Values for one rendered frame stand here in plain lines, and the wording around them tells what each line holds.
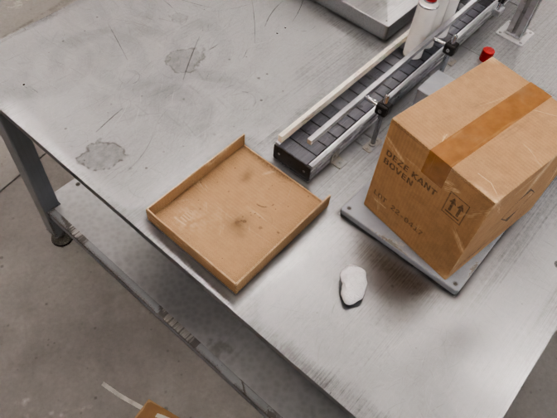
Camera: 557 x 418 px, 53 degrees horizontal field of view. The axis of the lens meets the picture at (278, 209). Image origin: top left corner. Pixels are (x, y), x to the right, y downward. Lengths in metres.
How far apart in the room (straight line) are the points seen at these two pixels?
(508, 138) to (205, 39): 0.89
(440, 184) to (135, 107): 0.78
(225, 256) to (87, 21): 0.86
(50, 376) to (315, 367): 1.15
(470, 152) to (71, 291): 1.52
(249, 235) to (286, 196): 0.13
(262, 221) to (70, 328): 1.04
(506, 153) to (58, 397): 1.52
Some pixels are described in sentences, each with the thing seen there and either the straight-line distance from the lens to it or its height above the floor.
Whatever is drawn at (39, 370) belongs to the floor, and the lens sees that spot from 2.05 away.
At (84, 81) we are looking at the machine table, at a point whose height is 0.83.
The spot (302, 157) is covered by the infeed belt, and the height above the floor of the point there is 0.88.
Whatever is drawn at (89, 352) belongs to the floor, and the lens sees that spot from 2.03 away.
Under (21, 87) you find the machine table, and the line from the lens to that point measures 1.57.
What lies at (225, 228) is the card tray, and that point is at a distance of 1.20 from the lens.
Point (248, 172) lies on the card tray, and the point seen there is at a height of 0.83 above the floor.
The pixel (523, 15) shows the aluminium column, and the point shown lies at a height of 0.90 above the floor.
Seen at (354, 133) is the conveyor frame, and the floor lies 0.86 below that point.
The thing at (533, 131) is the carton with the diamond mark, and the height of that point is 1.12.
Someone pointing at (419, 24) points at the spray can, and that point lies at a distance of 1.51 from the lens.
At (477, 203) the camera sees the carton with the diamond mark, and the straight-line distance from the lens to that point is 1.01.
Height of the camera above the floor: 1.84
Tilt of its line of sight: 55 degrees down
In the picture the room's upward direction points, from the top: 7 degrees clockwise
